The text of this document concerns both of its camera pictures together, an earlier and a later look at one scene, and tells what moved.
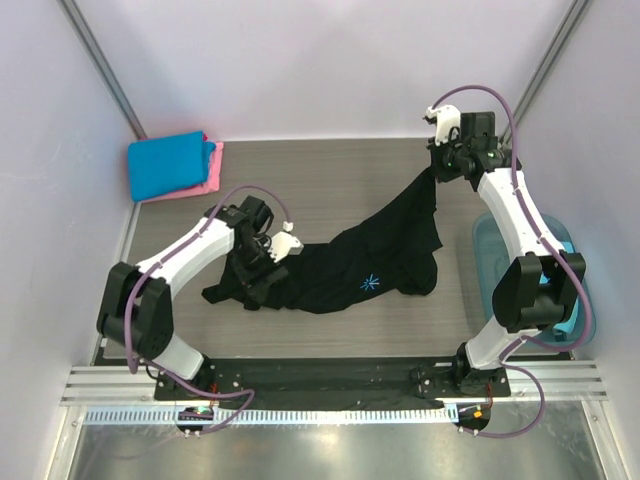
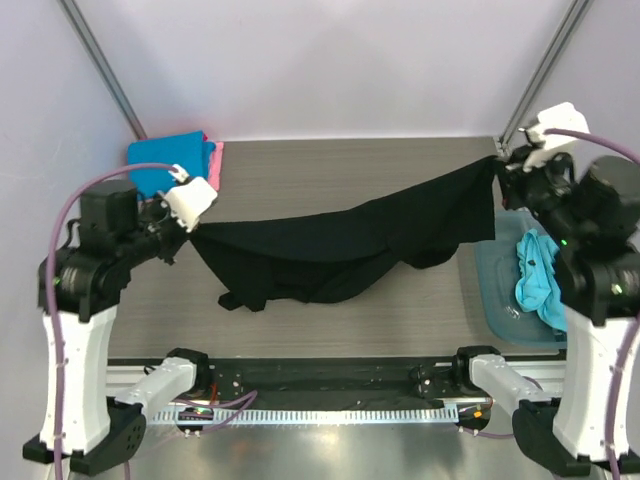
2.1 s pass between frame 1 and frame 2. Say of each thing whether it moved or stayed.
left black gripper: moved
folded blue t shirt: stayed
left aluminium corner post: stayed
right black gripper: moved
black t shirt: moved
